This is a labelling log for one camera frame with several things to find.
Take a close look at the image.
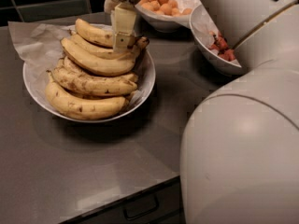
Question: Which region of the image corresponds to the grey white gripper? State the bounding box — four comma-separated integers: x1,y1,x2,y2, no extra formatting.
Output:
104,0,140,53

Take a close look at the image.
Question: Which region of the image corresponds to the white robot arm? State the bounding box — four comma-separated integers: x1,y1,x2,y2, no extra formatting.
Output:
180,0,299,224

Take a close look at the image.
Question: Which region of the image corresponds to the white bowl with oranges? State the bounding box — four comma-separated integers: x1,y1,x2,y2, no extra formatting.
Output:
134,0,202,34

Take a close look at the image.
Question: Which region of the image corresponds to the hidden middle yellow banana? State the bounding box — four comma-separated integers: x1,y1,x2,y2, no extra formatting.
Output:
56,55,140,83

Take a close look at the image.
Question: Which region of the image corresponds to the spotted brown yellow banana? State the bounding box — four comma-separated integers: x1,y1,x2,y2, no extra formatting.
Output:
52,67,138,97

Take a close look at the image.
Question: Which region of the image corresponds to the paper liner in strawberry bowl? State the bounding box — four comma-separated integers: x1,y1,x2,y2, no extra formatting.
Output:
190,4,242,67

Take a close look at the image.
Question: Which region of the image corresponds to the large white banana bowl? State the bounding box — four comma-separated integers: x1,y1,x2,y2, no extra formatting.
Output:
22,50,156,123

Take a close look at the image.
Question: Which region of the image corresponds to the white bowl with strawberries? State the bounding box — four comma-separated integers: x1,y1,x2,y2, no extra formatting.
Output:
189,4,247,77

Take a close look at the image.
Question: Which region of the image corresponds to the pile of small oranges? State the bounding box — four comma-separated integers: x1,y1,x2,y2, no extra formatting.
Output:
139,0,192,17

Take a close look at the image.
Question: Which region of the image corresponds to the white paper under bananas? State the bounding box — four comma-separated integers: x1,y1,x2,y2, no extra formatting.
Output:
7,21,145,110

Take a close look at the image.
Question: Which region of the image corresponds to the pile of red strawberries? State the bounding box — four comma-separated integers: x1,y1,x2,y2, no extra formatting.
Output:
208,31,235,62

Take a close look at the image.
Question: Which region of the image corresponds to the black drawer handle left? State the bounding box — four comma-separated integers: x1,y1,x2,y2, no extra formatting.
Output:
123,194,160,221

